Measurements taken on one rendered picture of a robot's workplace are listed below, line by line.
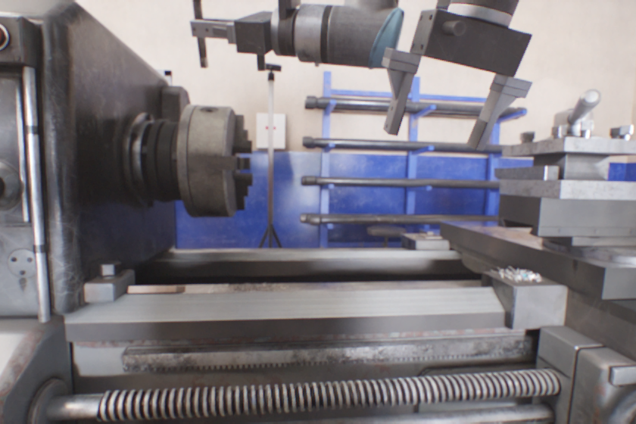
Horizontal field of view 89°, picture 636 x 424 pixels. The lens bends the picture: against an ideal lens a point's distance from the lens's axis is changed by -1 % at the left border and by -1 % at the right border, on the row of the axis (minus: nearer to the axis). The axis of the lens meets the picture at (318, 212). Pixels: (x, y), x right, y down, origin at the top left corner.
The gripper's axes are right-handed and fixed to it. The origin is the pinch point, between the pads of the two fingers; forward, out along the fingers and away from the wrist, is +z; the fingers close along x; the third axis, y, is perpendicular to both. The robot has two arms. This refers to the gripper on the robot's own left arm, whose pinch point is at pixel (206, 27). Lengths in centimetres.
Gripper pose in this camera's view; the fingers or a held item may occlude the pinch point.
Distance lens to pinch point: 70.3
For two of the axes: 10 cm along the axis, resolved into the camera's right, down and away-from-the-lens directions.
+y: -0.3, 7.9, 6.1
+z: -9.8, -1.5, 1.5
